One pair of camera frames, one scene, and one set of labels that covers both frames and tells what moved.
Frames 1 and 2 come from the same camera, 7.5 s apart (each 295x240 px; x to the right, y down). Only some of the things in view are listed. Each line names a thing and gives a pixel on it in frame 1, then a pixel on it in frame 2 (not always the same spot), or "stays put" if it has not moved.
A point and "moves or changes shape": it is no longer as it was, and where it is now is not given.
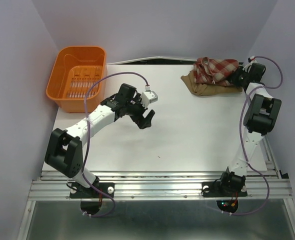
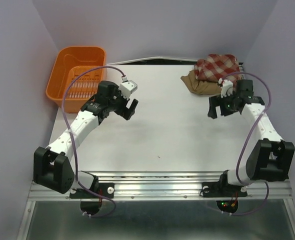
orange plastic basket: (74, 70) stays put
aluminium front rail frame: (262, 184) stays put
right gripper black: (232, 78) to (216, 101)
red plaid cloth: (208, 71) moves or changes shape
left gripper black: (141, 122) to (125, 112)
